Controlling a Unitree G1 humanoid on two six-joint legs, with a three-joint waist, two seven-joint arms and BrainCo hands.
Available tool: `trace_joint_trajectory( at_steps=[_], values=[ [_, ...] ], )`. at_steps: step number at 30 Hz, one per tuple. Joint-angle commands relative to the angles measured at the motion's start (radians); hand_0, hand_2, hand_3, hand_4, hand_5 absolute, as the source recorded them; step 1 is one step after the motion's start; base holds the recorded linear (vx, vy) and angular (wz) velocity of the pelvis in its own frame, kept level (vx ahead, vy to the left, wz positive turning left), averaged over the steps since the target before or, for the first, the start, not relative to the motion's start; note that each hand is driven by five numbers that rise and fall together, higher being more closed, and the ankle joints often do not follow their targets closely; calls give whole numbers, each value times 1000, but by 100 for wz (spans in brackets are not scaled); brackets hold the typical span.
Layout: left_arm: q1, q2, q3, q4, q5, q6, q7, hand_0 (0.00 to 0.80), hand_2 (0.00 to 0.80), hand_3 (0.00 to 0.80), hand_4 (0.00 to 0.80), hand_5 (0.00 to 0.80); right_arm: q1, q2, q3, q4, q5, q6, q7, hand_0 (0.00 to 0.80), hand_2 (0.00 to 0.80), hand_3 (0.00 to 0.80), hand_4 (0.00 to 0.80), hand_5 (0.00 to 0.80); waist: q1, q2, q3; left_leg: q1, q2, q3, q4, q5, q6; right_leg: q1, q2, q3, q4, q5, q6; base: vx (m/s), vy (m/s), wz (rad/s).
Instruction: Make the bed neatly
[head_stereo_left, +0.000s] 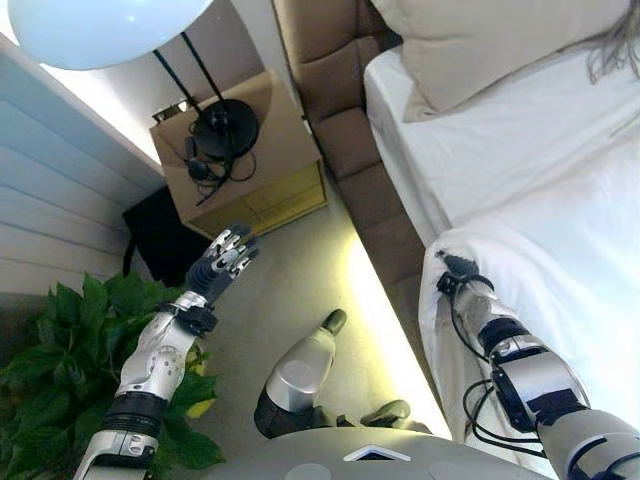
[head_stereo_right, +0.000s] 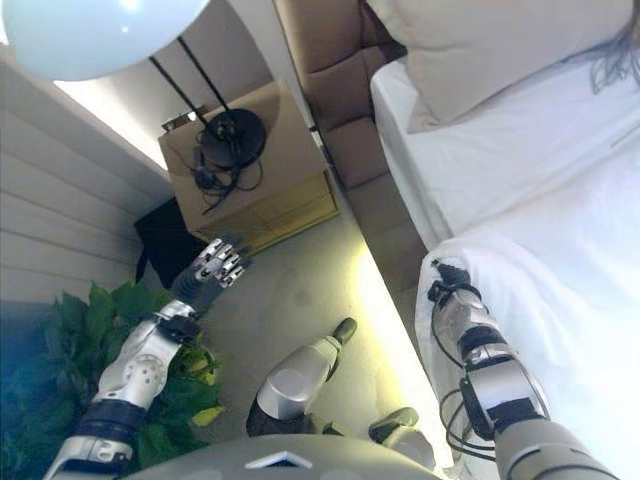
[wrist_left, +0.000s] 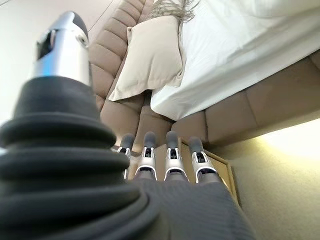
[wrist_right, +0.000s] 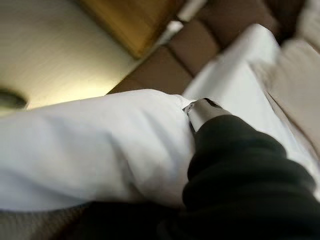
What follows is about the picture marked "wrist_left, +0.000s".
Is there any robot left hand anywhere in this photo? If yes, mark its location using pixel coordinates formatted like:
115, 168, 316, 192
0, 11, 258, 240

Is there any white bed sheet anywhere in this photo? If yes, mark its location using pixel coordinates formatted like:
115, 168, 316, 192
149, 0, 320, 124

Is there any wooden nightstand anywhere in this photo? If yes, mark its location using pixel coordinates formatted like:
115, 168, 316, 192
112, 141, 243, 209

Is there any large beige pillow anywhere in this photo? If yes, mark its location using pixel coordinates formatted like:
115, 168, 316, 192
108, 16, 188, 102

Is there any tufted upholstered headboard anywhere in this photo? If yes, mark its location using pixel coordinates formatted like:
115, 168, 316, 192
88, 0, 157, 118

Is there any fringed macrame cushion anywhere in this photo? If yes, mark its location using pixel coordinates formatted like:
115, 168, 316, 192
149, 0, 201, 25

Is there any white duvet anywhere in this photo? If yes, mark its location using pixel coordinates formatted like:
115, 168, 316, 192
246, 0, 320, 20

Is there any brown upholstered bed frame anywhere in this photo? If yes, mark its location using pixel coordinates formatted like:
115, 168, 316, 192
99, 52, 320, 156

